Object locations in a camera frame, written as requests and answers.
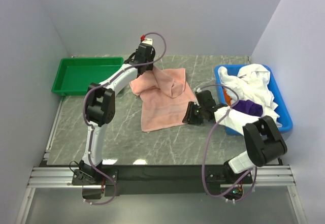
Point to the blue plastic bin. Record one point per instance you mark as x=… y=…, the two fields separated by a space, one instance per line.
x=284 y=116

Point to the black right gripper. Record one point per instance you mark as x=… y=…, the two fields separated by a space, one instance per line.
x=188 y=116

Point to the aluminium frame rail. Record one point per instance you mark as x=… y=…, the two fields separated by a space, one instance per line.
x=61 y=176

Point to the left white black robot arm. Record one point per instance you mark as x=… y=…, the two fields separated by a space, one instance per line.
x=99 y=107

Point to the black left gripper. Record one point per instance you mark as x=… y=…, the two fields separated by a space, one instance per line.
x=152 y=56

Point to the white crumpled towel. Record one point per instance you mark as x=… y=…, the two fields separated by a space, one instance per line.
x=251 y=83

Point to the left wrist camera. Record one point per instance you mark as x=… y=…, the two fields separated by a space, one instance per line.
x=145 y=40

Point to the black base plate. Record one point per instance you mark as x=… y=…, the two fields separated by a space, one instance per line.
x=154 y=179

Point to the green plastic tray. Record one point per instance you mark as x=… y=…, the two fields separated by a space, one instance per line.
x=74 y=75

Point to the purple towel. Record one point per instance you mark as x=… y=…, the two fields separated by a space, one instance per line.
x=249 y=107

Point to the pink towel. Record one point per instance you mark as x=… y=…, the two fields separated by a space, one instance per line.
x=165 y=95

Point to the orange towel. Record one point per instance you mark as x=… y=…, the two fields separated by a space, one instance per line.
x=227 y=98

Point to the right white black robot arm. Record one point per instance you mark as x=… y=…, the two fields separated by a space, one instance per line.
x=263 y=140

